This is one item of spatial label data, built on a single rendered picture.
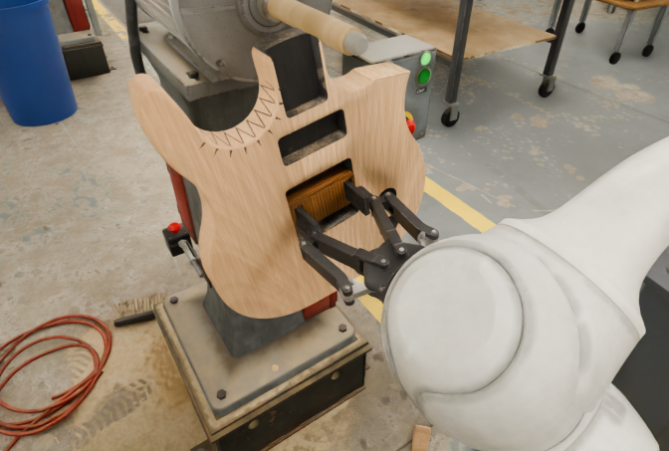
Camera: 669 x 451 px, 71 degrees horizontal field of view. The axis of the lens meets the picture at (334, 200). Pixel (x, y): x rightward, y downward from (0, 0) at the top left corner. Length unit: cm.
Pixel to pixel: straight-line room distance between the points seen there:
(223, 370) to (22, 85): 249
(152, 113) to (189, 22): 27
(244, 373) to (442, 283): 115
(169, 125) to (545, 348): 37
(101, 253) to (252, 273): 172
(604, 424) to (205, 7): 63
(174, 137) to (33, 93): 300
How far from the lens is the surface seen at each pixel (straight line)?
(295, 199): 60
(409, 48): 95
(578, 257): 28
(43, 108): 351
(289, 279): 67
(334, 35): 56
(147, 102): 47
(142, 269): 216
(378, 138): 62
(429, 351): 24
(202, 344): 145
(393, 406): 164
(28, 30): 335
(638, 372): 136
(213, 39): 72
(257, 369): 137
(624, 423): 42
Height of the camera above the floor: 143
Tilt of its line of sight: 37 degrees down
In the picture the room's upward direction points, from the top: straight up
